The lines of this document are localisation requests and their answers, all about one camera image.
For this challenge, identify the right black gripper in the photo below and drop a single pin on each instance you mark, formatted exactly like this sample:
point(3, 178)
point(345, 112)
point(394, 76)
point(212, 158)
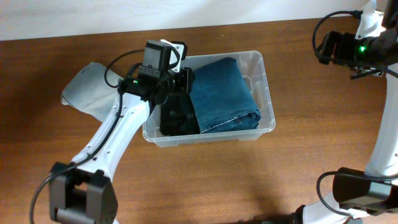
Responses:
point(339, 40)

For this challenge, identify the clear plastic storage bin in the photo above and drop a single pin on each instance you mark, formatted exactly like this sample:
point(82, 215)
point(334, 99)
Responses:
point(251, 66)

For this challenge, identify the large black garment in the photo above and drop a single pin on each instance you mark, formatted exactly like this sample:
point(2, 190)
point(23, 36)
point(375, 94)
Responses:
point(177, 116)

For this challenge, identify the light blue jeans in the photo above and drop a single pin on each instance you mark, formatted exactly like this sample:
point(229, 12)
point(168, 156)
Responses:
point(89, 93)

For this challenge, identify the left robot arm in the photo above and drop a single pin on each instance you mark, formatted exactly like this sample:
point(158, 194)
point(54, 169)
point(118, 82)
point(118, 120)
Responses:
point(82, 191)

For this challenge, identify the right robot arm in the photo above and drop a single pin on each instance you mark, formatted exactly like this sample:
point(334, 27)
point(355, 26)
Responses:
point(358, 194)

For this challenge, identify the medium blue jeans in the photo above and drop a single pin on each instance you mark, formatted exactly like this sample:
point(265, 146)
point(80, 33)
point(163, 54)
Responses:
point(221, 99)

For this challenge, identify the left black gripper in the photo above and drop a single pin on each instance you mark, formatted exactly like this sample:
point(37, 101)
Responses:
point(188, 79)

